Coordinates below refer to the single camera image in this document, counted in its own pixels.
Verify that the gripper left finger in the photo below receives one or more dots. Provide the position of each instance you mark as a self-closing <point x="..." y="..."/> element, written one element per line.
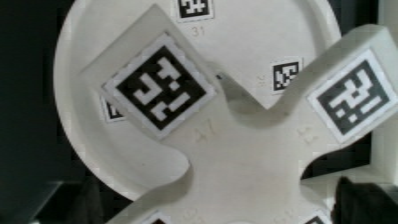
<point x="68" y="204"/>

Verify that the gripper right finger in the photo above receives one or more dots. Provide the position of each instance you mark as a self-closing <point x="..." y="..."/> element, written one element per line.
<point x="367" y="203"/>

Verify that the white cross table base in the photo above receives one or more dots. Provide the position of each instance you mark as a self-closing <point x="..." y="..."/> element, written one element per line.
<point x="241" y="146"/>

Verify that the white round table top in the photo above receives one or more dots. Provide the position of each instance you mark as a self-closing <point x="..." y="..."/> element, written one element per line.
<point x="251" y="34"/>

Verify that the white frame right block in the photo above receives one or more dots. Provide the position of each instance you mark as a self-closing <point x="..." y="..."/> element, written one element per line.
<point x="365" y="162"/>

